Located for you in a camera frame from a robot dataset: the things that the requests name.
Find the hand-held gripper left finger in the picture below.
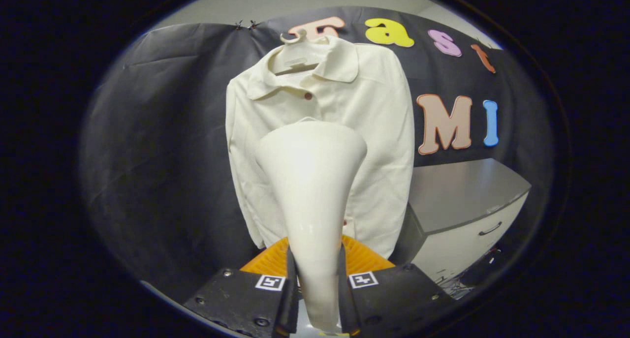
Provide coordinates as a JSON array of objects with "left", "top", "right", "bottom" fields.
[{"left": 182, "top": 237, "right": 300, "bottom": 338}]

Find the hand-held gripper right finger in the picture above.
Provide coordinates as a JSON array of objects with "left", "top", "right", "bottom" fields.
[{"left": 337, "top": 235, "right": 456, "bottom": 337}]

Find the white garment steamer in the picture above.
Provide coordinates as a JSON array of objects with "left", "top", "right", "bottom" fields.
[{"left": 255, "top": 121, "right": 368, "bottom": 333}]

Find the cream button-up shirt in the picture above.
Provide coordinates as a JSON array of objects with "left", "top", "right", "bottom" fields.
[{"left": 225, "top": 34, "right": 415, "bottom": 260}]

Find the grey-topped white cabinet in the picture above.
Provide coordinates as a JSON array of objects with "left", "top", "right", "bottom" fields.
[{"left": 391, "top": 157, "right": 532, "bottom": 292}]

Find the black backdrop cloth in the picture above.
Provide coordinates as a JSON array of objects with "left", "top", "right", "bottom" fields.
[{"left": 79, "top": 6, "right": 557, "bottom": 304}]

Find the cream plastic hanger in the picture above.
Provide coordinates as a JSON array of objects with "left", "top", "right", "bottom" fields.
[{"left": 280, "top": 29, "right": 331, "bottom": 76}]

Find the tangle of cables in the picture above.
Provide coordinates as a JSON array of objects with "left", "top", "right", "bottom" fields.
[{"left": 438, "top": 248, "right": 504, "bottom": 299}]

